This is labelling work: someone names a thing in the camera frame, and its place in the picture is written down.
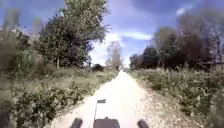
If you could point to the pale bare tree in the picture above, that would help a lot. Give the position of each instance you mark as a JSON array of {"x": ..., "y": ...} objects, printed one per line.
[{"x": 115, "y": 58}]

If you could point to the dark bush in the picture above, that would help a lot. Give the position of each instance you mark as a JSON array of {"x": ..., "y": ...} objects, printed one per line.
[{"x": 97, "y": 67}]

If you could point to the tall green tree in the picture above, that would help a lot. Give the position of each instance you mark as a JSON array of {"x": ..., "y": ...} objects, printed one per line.
[{"x": 73, "y": 36}]

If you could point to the robot's own part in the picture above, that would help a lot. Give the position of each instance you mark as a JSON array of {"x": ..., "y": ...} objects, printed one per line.
[
  {"x": 106, "y": 123},
  {"x": 76, "y": 123},
  {"x": 143, "y": 124}
]

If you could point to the row of dark trees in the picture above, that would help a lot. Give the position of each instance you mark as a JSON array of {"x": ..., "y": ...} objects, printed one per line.
[{"x": 173, "y": 50}]

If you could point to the green undergrowth strip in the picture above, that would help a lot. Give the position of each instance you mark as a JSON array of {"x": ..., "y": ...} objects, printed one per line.
[
  {"x": 193, "y": 90},
  {"x": 46, "y": 96}
]

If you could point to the group of blurred trees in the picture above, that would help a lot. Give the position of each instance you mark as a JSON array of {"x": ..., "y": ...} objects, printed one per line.
[{"x": 13, "y": 50}]

